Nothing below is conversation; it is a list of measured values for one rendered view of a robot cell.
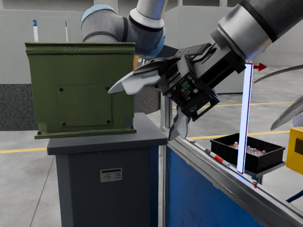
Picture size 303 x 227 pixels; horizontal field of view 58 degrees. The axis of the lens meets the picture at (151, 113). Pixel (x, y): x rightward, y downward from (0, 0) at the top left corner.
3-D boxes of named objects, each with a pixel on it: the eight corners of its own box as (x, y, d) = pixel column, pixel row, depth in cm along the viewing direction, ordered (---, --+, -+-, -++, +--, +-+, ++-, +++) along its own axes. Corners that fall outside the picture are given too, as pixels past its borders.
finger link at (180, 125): (169, 156, 48) (180, 114, 43) (167, 136, 53) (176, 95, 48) (186, 158, 49) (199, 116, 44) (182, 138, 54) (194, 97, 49)
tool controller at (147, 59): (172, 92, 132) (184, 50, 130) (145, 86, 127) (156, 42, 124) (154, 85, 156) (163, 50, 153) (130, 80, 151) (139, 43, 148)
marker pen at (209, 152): (231, 162, 87) (208, 148, 99) (227, 163, 86) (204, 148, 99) (230, 167, 87) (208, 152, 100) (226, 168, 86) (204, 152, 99)
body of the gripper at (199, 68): (157, 96, 39) (223, 38, 35) (155, 71, 47) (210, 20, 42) (191, 125, 42) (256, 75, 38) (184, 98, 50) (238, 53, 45)
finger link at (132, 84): (100, 91, 41) (161, 81, 40) (105, 74, 46) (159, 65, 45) (105, 108, 42) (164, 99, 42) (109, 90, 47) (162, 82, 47)
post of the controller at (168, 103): (172, 128, 130) (172, 87, 126) (166, 128, 129) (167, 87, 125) (169, 126, 133) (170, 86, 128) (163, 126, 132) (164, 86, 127)
